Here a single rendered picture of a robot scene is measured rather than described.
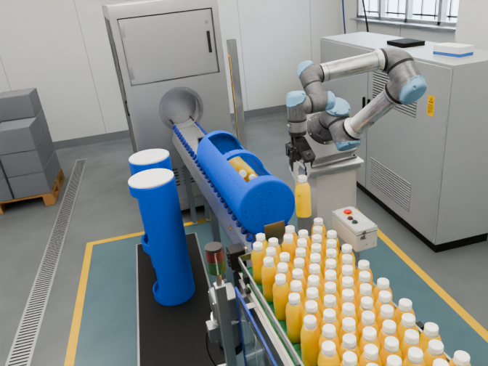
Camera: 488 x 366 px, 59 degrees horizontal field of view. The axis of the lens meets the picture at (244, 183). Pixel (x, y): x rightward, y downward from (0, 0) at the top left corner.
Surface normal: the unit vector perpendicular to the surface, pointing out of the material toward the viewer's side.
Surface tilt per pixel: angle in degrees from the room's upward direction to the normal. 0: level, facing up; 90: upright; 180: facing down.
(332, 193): 90
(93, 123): 90
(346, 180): 90
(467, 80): 90
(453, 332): 0
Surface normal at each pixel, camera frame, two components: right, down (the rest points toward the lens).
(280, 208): 0.32, 0.37
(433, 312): -0.10, -0.90
